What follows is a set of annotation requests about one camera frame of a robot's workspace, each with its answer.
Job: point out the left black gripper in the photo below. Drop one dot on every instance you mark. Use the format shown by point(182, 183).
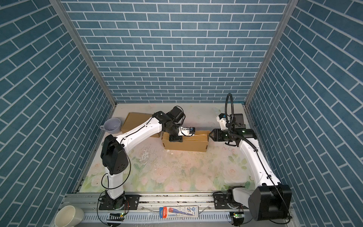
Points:
point(178, 138)

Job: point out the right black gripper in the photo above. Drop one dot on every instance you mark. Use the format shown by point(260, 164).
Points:
point(217, 135)

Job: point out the brown cardboard box stack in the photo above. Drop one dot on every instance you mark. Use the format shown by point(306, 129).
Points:
point(198, 143)

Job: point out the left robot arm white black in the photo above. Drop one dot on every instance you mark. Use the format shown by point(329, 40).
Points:
point(115, 150)

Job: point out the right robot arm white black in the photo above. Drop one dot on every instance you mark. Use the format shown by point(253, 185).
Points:
point(270, 200)

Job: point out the lavender mug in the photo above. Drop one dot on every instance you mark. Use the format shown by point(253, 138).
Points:
point(112, 126)

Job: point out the blue stapler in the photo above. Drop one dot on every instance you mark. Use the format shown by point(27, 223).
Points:
point(272, 212)

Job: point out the right controller board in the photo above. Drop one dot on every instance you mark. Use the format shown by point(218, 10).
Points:
point(237, 218)

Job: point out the controller board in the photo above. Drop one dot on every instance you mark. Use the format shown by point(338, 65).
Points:
point(237, 218)
point(115, 219)

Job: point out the toothpaste package red blue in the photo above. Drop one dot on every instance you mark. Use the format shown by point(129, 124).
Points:
point(179, 212)

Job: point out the left controller board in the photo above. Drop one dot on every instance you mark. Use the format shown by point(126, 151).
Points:
point(115, 219)

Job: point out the white bowl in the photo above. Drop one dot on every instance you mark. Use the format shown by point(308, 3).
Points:
point(69, 216)

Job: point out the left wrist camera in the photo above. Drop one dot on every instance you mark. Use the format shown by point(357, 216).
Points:
point(186, 131)

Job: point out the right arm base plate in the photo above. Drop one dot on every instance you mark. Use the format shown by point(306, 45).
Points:
point(225, 200)

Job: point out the aluminium rail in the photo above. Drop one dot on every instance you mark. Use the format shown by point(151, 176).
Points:
point(148, 209)

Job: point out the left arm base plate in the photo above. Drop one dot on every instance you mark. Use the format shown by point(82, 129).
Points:
point(133, 202)

